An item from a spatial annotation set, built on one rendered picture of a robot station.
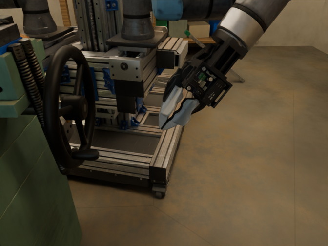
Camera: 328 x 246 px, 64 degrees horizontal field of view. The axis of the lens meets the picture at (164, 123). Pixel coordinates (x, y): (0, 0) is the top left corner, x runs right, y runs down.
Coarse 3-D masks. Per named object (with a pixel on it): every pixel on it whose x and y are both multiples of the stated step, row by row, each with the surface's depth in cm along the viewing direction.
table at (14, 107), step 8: (40, 40) 82; (40, 48) 82; (24, 96) 55; (0, 104) 51; (8, 104) 51; (16, 104) 52; (24, 104) 55; (0, 112) 52; (8, 112) 52; (16, 112) 52
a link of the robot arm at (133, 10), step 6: (126, 0) 106; (132, 0) 105; (138, 0) 106; (144, 0) 106; (150, 0) 107; (126, 6) 108; (132, 6) 107; (138, 6) 107; (144, 6) 108; (150, 6) 109; (126, 12) 109; (132, 12) 108; (138, 12) 108; (144, 12) 109
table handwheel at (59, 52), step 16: (64, 48) 55; (64, 64) 53; (80, 64) 66; (48, 80) 49; (80, 80) 65; (48, 96) 48; (64, 96) 61; (80, 96) 61; (32, 112) 62; (48, 112) 48; (64, 112) 55; (80, 112) 60; (48, 128) 49; (80, 128) 66; (48, 144) 51; (64, 160) 54; (80, 160) 63
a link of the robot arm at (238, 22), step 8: (232, 8) 45; (224, 16) 47; (232, 16) 44; (240, 16) 44; (248, 16) 43; (224, 24) 45; (232, 24) 44; (240, 24) 44; (248, 24) 44; (256, 24) 44; (232, 32) 44; (240, 32) 44; (248, 32) 44; (256, 32) 44; (240, 40) 44; (248, 40) 45; (256, 40) 46; (248, 48) 46
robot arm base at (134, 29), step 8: (128, 16) 109; (136, 16) 109; (144, 16) 110; (128, 24) 111; (136, 24) 110; (144, 24) 111; (128, 32) 111; (136, 32) 111; (144, 32) 113; (152, 32) 115; (136, 40) 112
